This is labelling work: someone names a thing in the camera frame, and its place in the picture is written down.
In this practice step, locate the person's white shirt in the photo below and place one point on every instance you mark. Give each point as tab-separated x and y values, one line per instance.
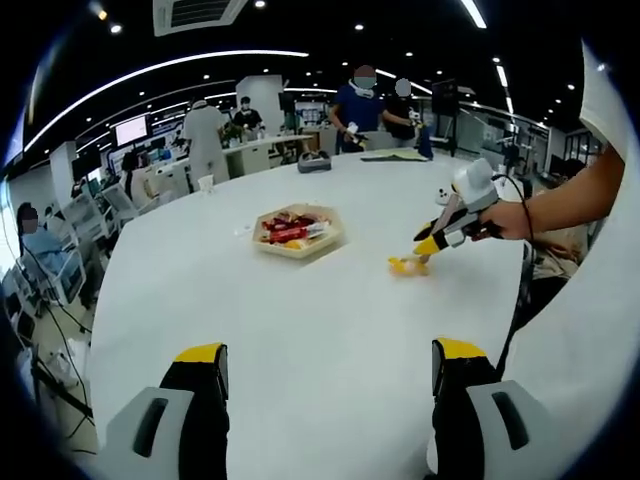
590	350

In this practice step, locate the ceiling air vent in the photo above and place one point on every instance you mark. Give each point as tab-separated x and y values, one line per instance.
200	14

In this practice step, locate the black monitor on tripod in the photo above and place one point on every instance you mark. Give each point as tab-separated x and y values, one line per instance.
445	97

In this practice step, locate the small yellow food packet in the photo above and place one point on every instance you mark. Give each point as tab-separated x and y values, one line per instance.
409	267

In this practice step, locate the white paper cup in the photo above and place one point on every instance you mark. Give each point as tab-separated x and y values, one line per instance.
206	184

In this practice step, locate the green potted plant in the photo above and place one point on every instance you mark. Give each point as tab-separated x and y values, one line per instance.
231	135

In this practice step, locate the small red food packet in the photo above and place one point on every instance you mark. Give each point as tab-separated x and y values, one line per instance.
272	224

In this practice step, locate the person's right hand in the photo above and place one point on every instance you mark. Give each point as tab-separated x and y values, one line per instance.
505	225

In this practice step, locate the long red food bar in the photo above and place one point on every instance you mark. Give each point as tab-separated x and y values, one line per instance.
292	234

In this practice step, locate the beige hexagonal container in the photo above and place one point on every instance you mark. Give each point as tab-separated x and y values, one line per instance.
332	235

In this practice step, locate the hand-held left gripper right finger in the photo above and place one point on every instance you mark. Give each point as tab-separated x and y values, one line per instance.
457	425

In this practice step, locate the white counter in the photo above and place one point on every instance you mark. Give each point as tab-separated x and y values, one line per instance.
260	150

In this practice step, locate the wall monitor screen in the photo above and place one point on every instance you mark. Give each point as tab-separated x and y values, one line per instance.
131	131

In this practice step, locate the curved ceiling light strip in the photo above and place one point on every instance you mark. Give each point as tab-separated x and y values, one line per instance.
474	12
150	70

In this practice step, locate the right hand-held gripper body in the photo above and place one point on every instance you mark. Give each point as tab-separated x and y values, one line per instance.
475	187

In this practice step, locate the white handheld controller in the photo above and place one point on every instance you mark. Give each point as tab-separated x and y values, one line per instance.
442	196

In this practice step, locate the white office chair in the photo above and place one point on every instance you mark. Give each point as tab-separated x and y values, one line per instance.
70	280
117	200

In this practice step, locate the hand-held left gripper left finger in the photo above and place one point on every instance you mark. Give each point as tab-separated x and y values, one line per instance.
200	425

